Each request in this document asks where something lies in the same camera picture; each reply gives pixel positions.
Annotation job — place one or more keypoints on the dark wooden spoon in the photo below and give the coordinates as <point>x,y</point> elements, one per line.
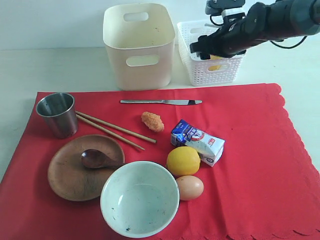
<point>95,159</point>

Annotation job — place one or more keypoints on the wooden chopstick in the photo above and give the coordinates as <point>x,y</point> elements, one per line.
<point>97,120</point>
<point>95,125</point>

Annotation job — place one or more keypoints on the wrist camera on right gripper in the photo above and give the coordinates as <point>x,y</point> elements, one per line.
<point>229,10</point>

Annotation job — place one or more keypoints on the cream plastic storage bin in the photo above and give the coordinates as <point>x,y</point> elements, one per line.
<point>139,39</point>

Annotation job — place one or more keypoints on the brown wooden plate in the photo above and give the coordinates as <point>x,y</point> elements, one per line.
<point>70,179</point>

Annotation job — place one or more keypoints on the stainless steel cup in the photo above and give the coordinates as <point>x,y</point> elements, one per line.
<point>58,112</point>

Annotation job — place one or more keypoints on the orange fried croquette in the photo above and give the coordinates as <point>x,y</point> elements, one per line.
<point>152,121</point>

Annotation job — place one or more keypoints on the silver table knife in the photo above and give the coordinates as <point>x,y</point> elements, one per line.
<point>179,102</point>

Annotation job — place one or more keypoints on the yellow lemon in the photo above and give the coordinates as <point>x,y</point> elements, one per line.
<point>183,161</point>

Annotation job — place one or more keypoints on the brown egg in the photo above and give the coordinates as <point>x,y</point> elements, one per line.
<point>190,187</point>

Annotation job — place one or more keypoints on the upper wooden chopstick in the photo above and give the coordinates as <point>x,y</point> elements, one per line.
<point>97,120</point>

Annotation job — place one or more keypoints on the yellow cheese wedge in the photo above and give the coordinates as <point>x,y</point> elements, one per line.
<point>215,59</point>

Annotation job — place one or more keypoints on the small milk carton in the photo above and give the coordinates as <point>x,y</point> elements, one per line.
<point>209,148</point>

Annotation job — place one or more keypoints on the pale green ceramic bowl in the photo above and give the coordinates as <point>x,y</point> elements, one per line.
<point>139,199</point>

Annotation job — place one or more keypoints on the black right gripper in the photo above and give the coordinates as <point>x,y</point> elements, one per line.
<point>238,33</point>

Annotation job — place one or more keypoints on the lower wooden chopstick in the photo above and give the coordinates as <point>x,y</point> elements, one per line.
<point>95,125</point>

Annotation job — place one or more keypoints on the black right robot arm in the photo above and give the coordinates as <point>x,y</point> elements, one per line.
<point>285,19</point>

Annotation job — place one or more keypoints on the white perforated plastic basket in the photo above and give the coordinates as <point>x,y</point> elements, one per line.
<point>197,69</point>

